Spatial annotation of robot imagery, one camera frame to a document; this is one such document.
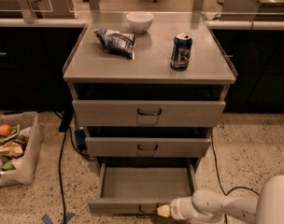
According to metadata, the grey drawer cabinet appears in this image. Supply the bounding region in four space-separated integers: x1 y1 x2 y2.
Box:
62 10 238 173

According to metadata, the blue soda can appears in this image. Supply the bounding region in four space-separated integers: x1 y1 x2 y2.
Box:
170 33 192 70

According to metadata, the black cable left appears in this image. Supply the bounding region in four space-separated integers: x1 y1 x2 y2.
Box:
53 110 92 224

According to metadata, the black cable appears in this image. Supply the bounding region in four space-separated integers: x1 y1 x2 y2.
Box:
53 110 92 224
209 133 261 224

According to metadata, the blue tape mark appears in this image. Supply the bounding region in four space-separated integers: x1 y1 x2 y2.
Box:
40 211 77 224

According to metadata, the grey bottom drawer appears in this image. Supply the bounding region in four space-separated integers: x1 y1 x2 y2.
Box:
88 161 196 215

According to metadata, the orange fruit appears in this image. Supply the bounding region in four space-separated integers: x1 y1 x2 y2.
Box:
0 124 12 136

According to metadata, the black cable right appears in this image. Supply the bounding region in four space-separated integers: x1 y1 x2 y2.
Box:
209 133 261 224

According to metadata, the grey drawer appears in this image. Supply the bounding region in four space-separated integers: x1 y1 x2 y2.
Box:
86 137 211 158
73 100 225 127
88 161 196 215

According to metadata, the grey middle drawer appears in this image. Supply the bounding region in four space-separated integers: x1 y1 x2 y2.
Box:
86 137 211 158

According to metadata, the blue chip bag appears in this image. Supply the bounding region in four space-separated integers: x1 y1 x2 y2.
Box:
93 29 135 60

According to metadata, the grey top drawer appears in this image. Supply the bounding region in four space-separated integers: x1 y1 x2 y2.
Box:
73 100 225 127

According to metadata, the blue power adapter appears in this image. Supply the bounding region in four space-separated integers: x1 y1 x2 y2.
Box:
75 129 86 150

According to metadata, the clear plastic bin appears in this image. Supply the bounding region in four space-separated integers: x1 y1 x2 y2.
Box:
0 112 43 188

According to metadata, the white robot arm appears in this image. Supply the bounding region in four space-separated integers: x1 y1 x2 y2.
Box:
157 175 284 224

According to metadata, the white bowl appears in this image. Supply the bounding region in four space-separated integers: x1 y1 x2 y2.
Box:
126 11 154 34

